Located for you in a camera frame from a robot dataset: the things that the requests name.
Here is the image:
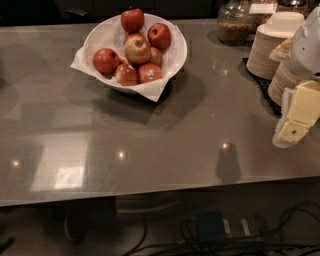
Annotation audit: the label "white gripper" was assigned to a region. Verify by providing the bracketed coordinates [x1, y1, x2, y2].
[282, 7, 320, 128]

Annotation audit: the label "black cables on floor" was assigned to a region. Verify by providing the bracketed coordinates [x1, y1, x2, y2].
[121, 199, 320, 256]

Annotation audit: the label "red apple right middle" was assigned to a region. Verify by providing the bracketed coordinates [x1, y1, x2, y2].
[149, 47, 163, 67]

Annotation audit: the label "red apple at top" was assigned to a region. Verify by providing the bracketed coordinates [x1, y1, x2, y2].
[121, 8, 145, 33]

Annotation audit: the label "red apple with sticker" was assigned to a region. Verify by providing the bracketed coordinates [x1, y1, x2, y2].
[138, 63, 162, 83]

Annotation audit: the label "red apple at left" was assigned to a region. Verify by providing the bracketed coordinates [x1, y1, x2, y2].
[93, 48, 120, 75]

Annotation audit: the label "black power strip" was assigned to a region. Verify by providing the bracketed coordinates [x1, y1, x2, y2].
[196, 211, 264, 244]

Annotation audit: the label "red apple upper right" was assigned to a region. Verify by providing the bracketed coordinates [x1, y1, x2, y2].
[147, 23, 171, 49]

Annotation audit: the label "red apple front left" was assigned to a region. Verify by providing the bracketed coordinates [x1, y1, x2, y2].
[115, 64, 139, 86]

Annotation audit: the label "left stack of paper plates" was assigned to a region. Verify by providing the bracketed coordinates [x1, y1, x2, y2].
[246, 24, 285, 80]

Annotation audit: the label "white bowl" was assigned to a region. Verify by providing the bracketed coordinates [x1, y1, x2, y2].
[81, 13, 188, 95]

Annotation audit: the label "glass jar of cereal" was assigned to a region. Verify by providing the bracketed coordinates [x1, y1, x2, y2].
[217, 0, 256, 45]

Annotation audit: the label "white paper liner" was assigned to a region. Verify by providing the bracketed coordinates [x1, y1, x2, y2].
[70, 22, 187, 103]

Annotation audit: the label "black rubber mat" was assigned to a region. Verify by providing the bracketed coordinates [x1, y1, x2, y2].
[246, 69, 281, 117]

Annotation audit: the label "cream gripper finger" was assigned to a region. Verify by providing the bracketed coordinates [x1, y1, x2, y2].
[272, 119, 309, 148]

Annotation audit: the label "yellow-red apple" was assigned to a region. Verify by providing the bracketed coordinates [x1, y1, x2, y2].
[124, 35, 151, 65]

